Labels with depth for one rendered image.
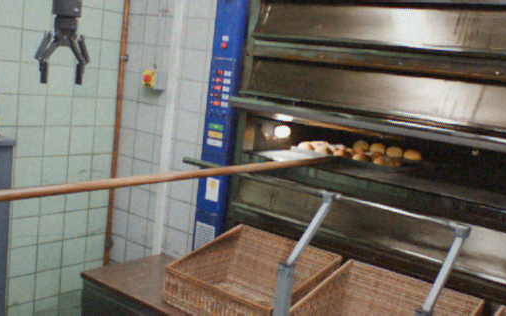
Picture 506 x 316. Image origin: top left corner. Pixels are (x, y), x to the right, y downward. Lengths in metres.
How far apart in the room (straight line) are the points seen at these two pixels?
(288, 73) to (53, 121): 1.23
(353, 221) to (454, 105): 0.62
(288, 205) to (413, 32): 0.91
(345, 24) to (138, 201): 1.51
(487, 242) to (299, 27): 1.16
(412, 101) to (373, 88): 0.18
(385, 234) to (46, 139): 1.73
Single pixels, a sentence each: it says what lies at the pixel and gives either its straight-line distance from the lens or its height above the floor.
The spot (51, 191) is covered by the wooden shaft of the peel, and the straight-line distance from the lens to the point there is 1.75.
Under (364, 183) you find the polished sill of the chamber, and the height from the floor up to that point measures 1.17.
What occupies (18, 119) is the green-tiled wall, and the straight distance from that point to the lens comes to 3.15.
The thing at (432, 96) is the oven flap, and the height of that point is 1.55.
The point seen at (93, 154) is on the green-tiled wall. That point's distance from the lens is 3.43.
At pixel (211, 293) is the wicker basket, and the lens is 2.43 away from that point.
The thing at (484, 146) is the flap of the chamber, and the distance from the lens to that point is 2.19.
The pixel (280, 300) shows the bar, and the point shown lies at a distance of 2.09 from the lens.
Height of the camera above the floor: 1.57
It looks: 9 degrees down
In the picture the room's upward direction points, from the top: 7 degrees clockwise
